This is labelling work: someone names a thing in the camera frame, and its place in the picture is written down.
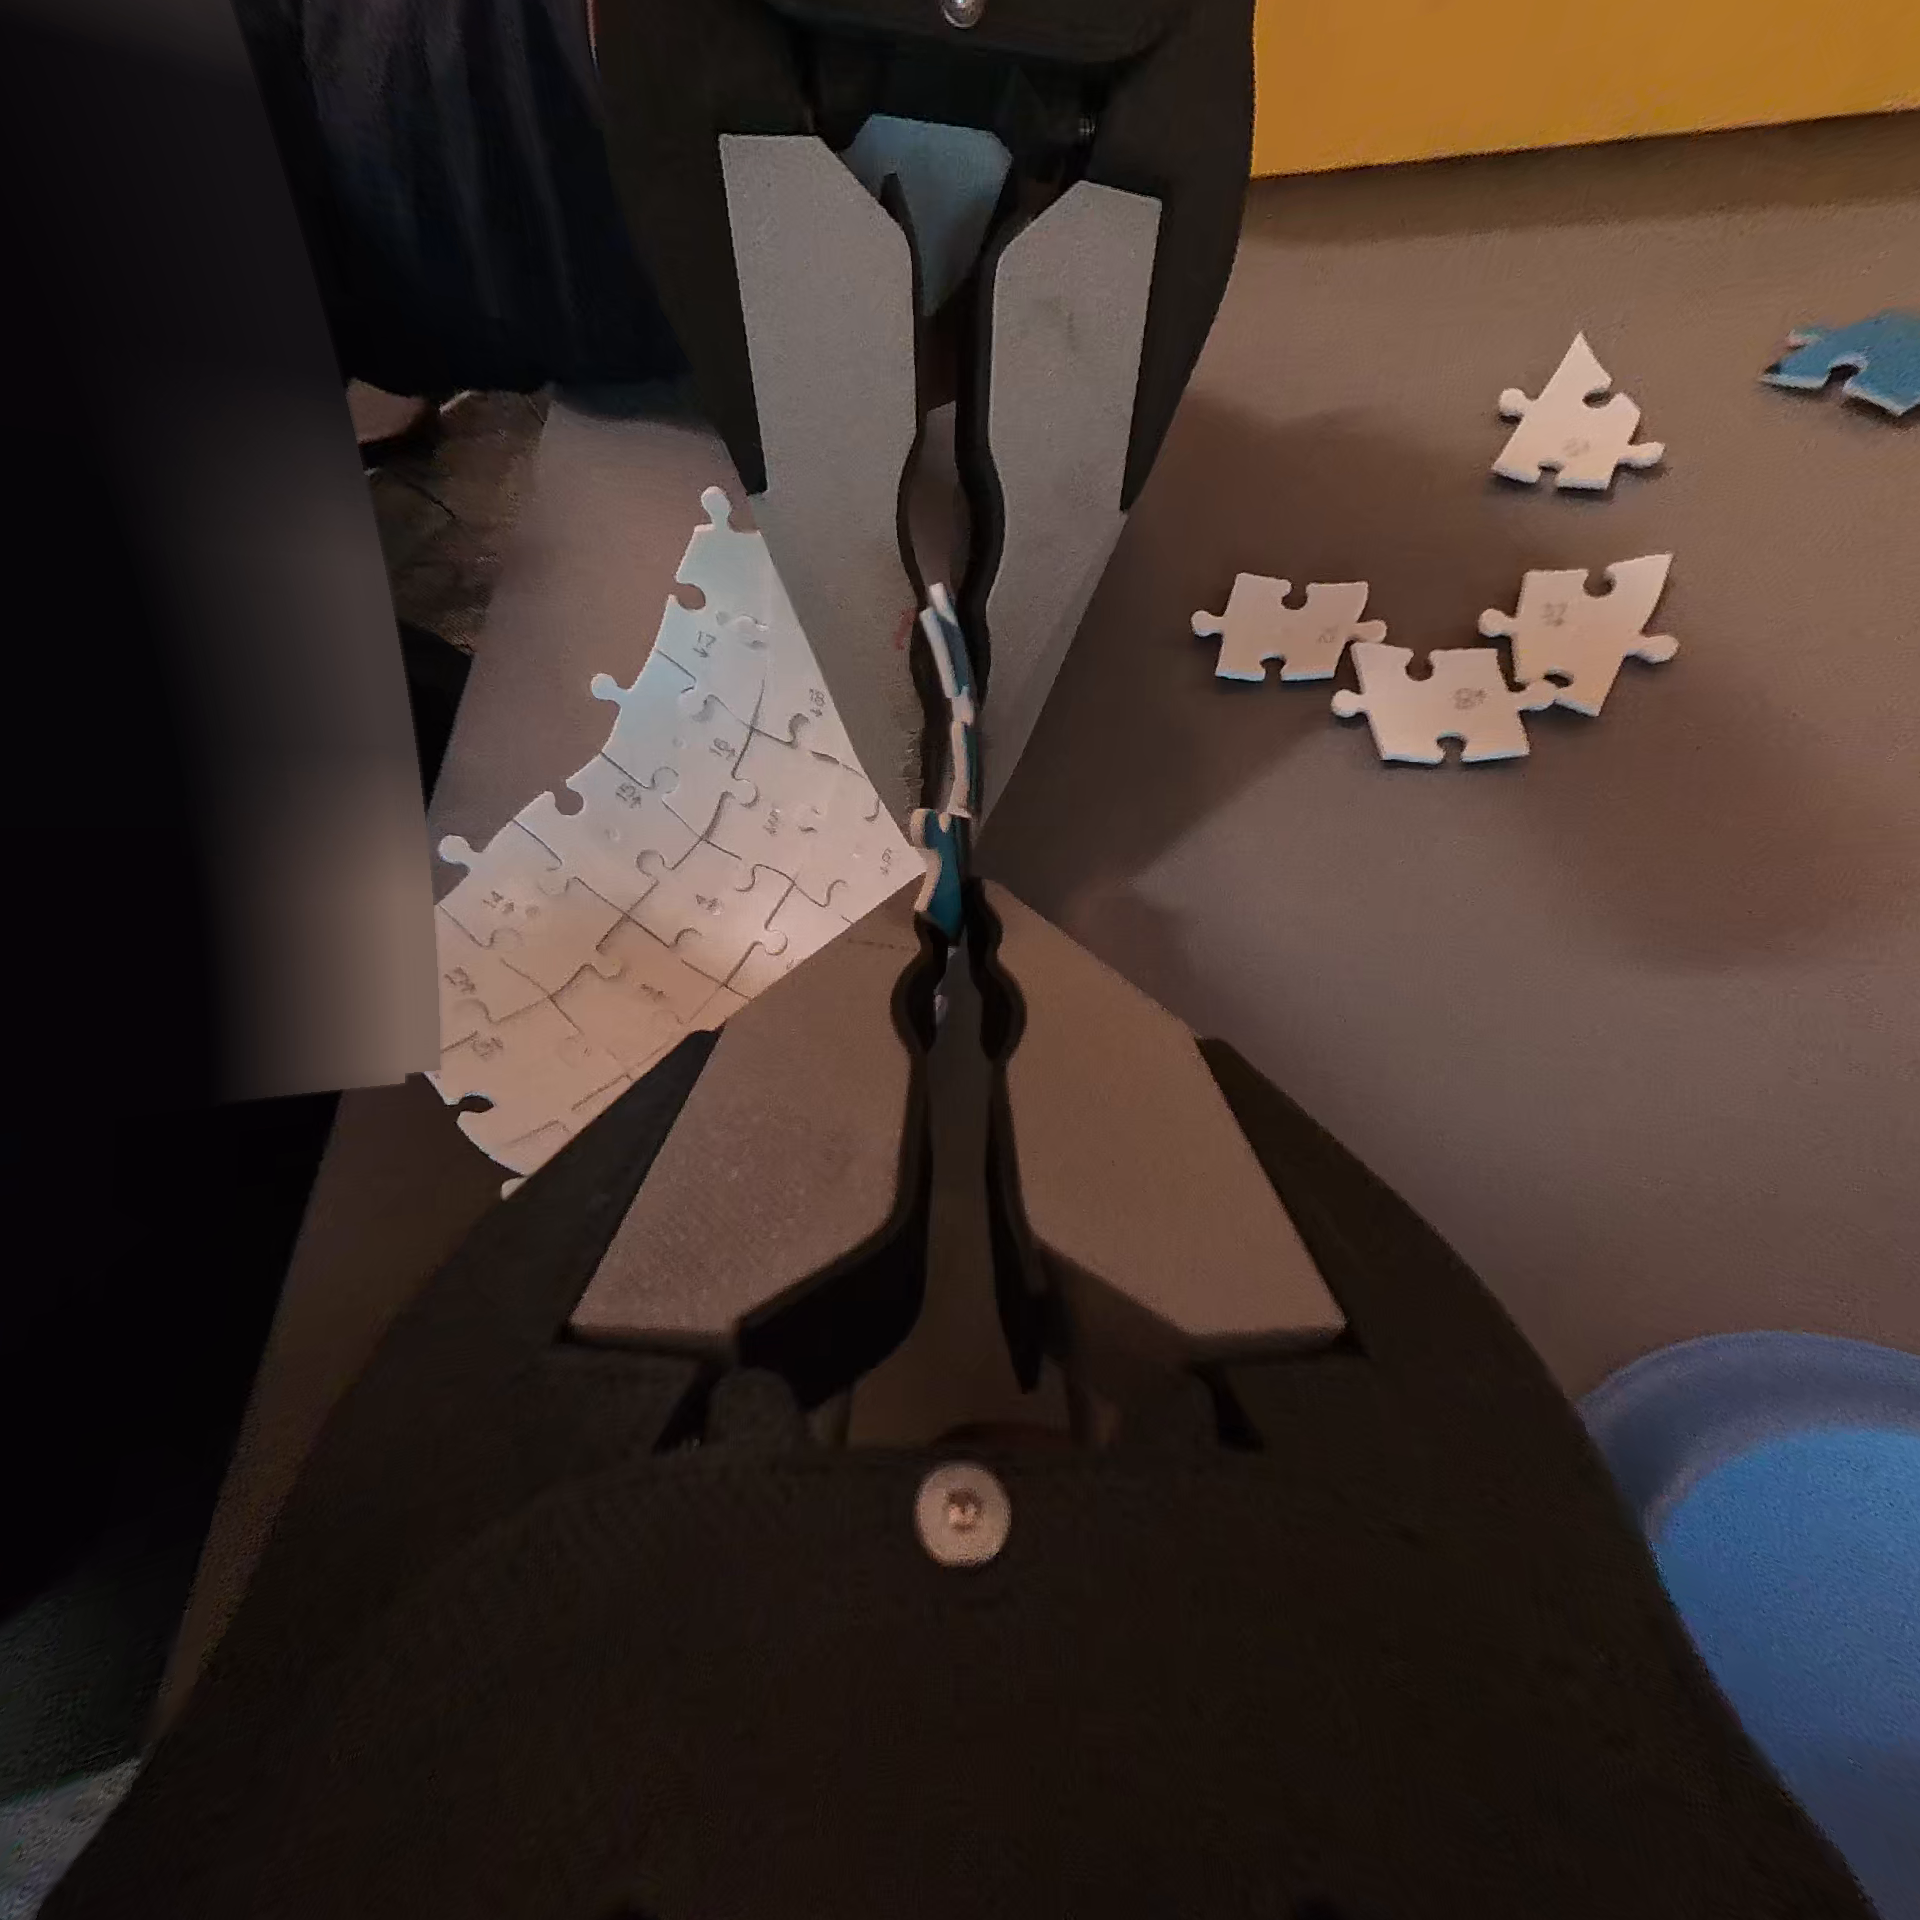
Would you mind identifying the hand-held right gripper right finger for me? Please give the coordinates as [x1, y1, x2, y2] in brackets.
[968, 883, 1351, 1444]

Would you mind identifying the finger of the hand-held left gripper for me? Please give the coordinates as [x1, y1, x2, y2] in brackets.
[968, 176, 1169, 818]
[718, 133, 941, 798]

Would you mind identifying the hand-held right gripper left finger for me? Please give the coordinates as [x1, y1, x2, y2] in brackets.
[566, 883, 951, 1414]

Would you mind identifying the assembled white puzzle section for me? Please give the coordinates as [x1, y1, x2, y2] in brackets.
[423, 486, 970, 1179]

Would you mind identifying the triangular white puzzle piece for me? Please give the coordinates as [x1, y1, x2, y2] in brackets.
[1493, 333, 1667, 494]

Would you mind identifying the blue round puzzle stand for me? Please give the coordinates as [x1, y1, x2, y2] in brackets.
[1575, 1329, 1920, 1920]

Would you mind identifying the blue puzzle piece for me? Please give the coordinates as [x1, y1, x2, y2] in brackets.
[1763, 306, 1920, 418]

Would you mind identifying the yellow plastic bin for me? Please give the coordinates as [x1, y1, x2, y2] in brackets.
[1249, 0, 1920, 182]

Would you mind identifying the person's dark clothing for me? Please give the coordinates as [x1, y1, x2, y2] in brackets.
[0, 1096, 337, 1624]

